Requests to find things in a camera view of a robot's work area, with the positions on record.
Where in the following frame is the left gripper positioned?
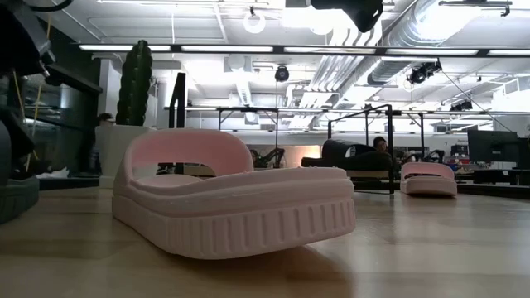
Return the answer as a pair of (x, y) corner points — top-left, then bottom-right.
(0, 0), (57, 166)

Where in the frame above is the black rubber slide sandal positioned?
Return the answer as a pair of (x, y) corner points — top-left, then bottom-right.
(301, 139), (394, 171)
(0, 119), (41, 225)

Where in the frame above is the pink rubber slide sandal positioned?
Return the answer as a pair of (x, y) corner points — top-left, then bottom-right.
(111, 127), (357, 261)
(399, 161), (459, 197)

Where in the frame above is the white paper pile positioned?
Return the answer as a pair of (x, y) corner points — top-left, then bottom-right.
(36, 167), (70, 180)

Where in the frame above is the white plant pot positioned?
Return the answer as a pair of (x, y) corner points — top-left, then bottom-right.
(94, 125), (157, 190)

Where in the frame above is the black computer monitor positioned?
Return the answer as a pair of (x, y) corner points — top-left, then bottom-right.
(467, 130), (519, 163)

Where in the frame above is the yellow cable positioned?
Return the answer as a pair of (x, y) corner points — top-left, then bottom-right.
(24, 12), (54, 171)
(12, 70), (27, 122)

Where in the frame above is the black background rig frame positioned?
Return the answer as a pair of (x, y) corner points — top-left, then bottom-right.
(216, 105), (426, 161)

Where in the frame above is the wooden shelf with black frame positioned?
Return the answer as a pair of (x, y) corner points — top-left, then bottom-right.
(168, 72), (395, 195)

